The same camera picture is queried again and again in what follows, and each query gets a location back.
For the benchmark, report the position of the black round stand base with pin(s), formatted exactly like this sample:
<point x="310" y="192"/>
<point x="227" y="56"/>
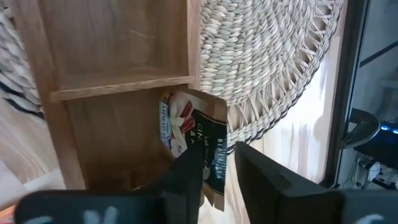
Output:
<point x="362" y="127"/>

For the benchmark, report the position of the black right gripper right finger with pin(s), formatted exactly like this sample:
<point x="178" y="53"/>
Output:
<point x="311" y="205"/>

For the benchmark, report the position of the orange peach tea packet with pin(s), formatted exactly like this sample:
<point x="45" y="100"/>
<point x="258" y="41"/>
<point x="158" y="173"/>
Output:
<point x="4" y="217"/>

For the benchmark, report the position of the black metal table frame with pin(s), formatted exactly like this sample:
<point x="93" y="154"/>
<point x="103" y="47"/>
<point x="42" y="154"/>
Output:
<point x="345" y="93"/>

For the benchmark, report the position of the wooden compartment tea box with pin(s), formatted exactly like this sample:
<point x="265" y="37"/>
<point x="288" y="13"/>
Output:
<point x="118" y="40"/>

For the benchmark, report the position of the gold vanilla apple tea packet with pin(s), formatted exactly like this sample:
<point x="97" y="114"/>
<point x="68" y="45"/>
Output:
<point x="205" y="124"/>

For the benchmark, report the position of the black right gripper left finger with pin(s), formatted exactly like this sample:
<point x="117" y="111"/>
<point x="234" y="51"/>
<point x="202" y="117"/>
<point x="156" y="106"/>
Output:
<point x="124" y="208"/>

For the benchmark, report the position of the black device blue lights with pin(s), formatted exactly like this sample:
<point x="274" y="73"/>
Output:
<point x="382" y="146"/>

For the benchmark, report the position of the round woven straw placemat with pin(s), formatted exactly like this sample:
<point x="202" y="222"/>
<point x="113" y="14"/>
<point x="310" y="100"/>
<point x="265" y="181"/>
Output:
<point x="255" y="46"/>

